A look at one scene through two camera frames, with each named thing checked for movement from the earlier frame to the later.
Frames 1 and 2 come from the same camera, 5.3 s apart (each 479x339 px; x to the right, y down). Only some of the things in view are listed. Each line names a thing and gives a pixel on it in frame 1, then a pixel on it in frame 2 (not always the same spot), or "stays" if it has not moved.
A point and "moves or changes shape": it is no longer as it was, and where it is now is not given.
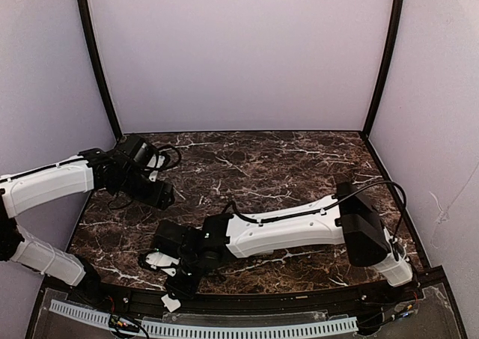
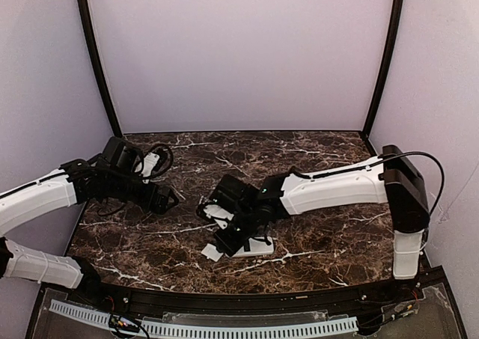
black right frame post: [398, 10] stays
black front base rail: [357, 303] stays
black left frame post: [84, 21] stays
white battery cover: [170, 303] moves or changes shape
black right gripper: [183, 280] -> [232, 242]
